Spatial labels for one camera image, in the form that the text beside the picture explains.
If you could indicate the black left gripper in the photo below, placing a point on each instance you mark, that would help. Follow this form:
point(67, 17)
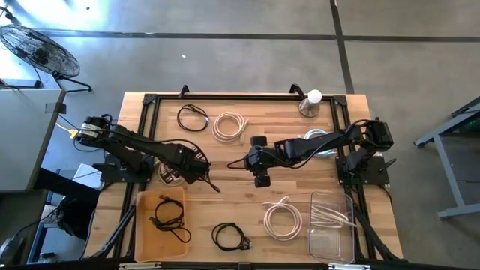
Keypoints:
point(189, 161)

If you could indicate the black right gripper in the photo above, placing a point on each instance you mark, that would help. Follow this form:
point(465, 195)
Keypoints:
point(268, 161)

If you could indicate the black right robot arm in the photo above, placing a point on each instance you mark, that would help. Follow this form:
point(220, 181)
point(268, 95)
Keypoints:
point(318, 142)

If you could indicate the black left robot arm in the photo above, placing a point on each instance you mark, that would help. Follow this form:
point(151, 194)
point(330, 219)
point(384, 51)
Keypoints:
point(127, 140)

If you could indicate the beige object at left edge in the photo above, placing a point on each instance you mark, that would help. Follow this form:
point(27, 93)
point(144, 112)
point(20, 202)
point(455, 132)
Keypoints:
point(146, 243)

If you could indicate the white bulb table lamp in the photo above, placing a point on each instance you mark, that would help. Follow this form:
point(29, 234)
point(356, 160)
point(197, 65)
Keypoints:
point(314, 96)

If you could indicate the black front crossbar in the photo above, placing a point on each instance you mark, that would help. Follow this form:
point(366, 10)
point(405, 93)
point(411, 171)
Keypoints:
point(262, 267)

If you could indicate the white paper sheet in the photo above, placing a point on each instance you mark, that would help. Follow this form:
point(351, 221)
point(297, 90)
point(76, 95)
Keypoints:
point(88, 176)

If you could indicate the clear plastic bin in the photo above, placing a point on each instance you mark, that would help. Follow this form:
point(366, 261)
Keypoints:
point(332, 247)

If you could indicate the black office chair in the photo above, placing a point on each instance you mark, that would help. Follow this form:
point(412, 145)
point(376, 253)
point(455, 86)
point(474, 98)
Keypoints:
point(75, 221)

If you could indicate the grey table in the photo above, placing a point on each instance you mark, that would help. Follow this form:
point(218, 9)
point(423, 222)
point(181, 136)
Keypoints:
point(26, 138)

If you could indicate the grey metal stand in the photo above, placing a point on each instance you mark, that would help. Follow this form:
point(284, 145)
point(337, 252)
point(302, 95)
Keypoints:
point(447, 172)

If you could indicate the black floor fan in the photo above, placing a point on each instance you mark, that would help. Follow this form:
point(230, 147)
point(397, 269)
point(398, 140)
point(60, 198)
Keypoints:
point(39, 50)

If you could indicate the black table frame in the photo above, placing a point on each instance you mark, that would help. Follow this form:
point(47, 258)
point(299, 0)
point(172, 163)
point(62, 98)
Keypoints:
point(243, 97)

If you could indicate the black frame brace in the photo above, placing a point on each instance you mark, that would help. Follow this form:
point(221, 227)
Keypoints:
point(298, 89)
point(183, 90)

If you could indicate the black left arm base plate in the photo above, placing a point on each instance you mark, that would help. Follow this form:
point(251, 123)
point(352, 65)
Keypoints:
point(112, 173)

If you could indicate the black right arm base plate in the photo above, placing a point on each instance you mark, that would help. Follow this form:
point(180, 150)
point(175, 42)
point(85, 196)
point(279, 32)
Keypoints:
point(375, 174)

